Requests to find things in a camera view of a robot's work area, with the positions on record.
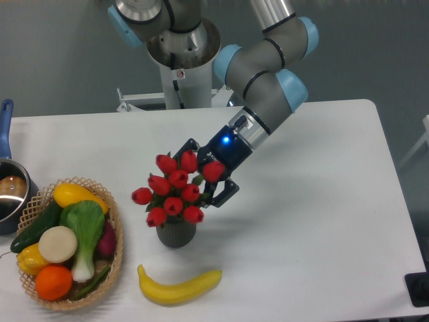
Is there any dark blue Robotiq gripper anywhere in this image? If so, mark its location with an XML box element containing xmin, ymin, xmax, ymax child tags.
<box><xmin>173</xmin><ymin>125</ymin><xmax>252</xmax><ymax>208</ymax></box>

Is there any red tulip bouquet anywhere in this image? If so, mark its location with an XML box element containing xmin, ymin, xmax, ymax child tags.
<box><xmin>131</xmin><ymin>150</ymin><xmax>226</xmax><ymax>227</ymax></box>

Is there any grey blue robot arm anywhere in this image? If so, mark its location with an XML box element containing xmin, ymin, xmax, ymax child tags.
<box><xmin>108</xmin><ymin>1</ymin><xmax>319</xmax><ymax>207</ymax></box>

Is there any dark grey ribbed vase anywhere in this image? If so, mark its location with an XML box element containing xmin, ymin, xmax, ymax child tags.
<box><xmin>156</xmin><ymin>217</ymin><xmax>197</xmax><ymax>248</ymax></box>

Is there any purple sweet potato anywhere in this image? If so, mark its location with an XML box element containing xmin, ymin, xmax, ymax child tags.
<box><xmin>96</xmin><ymin>221</ymin><xmax>117</xmax><ymax>258</ymax></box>

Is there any green bok choy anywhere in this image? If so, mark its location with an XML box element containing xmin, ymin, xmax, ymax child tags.
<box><xmin>60</xmin><ymin>200</ymin><xmax>105</xmax><ymax>282</ymax></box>

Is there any yellow banana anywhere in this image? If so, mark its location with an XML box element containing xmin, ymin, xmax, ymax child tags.
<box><xmin>137</xmin><ymin>264</ymin><xmax>223</xmax><ymax>306</ymax></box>

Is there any yellow squash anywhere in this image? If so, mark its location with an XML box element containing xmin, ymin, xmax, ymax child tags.
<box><xmin>53</xmin><ymin>183</ymin><xmax>109</xmax><ymax>215</ymax></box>

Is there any green bean pod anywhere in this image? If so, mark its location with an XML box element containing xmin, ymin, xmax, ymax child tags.
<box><xmin>70</xmin><ymin>266</ymin><xmax>111</xmax><ymax>301</ymax></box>

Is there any green cucumber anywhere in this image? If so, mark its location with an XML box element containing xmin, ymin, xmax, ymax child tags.
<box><xmin>10</xmin><ymin>201</ymin><xmax>62</xmax><ymax>254</ymax></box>

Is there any woven wicker basket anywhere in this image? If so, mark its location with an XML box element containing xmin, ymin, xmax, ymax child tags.
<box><xmin>17</xmin><ymin>177</ymin><xmax>123</xmax><ymax>311</ymax></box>

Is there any beige round disc food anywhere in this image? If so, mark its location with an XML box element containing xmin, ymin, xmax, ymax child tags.
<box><xmin>38</xmin><ymin>226</ymin><xmax>78</xmax><ymax>264</ymax></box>

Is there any orange fruit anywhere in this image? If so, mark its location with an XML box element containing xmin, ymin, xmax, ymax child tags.
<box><xmin>35</xmin><ymin>265</ymin><xmax>73</xmax><ymax>301</ymax></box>

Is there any yellow bell pepper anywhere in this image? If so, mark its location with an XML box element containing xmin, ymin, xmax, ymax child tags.
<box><xmin>17</xmin><ymin>243</ymin><xmax>50</xmax><ymax>276</ymax></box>

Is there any black device at table edge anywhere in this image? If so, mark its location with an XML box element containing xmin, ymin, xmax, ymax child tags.
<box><xmin>404</xmin><ymin>272</ymin><xmax>428</xmax><ymax>307</ymax></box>

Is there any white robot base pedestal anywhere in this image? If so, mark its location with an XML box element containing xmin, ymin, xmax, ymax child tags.
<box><xmin>117</xmin><ymin>60</ymin><xmax>234</xmax><ymax>112</ymax></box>

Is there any blue handled saucepan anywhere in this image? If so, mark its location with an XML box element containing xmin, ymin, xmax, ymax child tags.
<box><xmin>1</xmin><ymin>99</ymin><xmax>38</xmax><ymax>235</ymax></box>

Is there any white frame at right edge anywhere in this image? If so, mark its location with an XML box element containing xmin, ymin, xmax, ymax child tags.
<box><xmin>409</xmin><ymin>115</ymin><xmax>429</xmax><ymax>158</ymax></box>

